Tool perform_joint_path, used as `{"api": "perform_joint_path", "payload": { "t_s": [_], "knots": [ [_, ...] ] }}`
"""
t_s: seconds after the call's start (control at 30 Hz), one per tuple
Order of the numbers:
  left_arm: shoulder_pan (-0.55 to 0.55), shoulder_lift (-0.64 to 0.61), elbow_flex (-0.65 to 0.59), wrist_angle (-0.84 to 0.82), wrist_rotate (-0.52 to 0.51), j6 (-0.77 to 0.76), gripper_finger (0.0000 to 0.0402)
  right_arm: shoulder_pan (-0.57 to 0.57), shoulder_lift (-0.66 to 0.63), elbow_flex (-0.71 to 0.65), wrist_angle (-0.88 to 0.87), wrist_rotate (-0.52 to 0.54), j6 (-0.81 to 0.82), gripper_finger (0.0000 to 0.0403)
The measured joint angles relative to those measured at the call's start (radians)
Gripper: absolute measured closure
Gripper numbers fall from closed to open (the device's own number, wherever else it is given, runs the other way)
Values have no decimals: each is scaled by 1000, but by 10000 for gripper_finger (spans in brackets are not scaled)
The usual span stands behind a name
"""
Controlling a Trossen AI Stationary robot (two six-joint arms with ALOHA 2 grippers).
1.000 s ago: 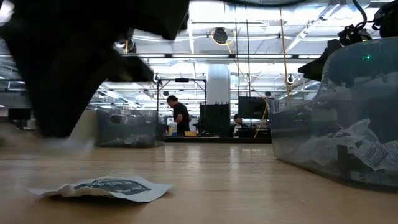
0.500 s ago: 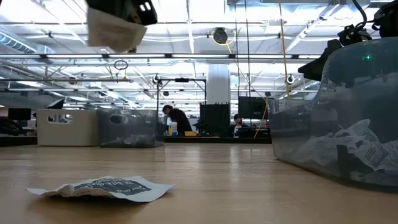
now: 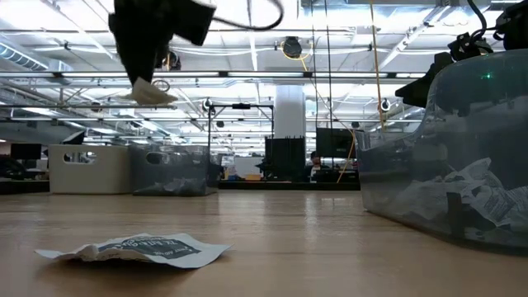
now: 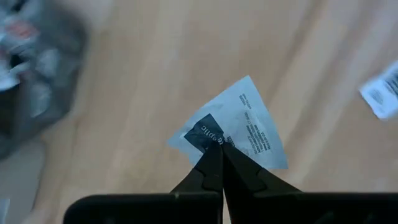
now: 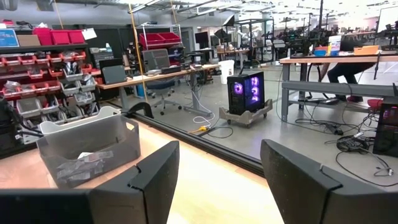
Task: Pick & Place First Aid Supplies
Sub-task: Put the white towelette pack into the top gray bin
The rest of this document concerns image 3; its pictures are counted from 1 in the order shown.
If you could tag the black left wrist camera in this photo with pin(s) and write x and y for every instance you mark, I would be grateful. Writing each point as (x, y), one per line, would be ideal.
(194, 20)

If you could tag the light grey plastic bin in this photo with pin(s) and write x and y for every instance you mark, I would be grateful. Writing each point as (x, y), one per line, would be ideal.
(88, 175)

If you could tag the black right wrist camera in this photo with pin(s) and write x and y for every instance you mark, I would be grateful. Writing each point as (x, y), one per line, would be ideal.
(466, 45)

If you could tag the white building column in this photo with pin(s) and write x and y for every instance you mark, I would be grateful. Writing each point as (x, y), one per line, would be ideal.
(289, 111)

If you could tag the white alcohol pad packet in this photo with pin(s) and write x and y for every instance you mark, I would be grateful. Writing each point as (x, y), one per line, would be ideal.
(505, 204)
(156, 249)
(150, 95)

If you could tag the yellow box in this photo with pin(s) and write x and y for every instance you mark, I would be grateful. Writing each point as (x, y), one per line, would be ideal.
(253, 177)

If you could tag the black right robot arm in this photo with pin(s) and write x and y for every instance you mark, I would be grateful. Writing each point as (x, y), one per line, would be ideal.
(513, 29)

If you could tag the black cabinet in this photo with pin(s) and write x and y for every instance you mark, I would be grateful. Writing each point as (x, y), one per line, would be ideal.
(284, 158)

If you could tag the smoked translucent plastic bin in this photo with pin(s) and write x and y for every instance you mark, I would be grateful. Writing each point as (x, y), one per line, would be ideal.
(173, 165)
(392, 185)

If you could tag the small white red-marked packet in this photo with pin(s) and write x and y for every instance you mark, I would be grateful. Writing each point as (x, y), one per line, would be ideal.
(185, 187)

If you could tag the black monitor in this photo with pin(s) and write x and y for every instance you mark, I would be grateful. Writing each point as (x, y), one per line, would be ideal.
(334, 143)

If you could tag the dark monitor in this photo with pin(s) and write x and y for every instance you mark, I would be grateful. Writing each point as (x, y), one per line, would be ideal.
(25, 151)

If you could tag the black overhead rig frame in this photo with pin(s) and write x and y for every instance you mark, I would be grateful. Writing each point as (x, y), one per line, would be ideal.
(247, 106)

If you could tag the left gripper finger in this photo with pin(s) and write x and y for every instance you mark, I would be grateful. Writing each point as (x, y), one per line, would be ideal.
(142, 62)

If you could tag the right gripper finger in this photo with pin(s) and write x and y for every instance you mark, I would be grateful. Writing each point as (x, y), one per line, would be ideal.
(418, 88)

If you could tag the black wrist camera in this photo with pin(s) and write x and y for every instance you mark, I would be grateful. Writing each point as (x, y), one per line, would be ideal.
(194, 20)
(466, 45)

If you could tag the person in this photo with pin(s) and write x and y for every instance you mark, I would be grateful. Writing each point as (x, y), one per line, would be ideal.
(315, 163)

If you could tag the plain white gauze packet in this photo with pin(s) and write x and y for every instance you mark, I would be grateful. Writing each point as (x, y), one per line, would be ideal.
(425, 198)

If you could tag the white board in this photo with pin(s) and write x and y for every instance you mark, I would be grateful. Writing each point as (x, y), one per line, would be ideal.
(247, 165)

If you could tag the blue plastic tub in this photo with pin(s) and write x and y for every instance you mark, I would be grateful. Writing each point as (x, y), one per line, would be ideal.
(235, 177)

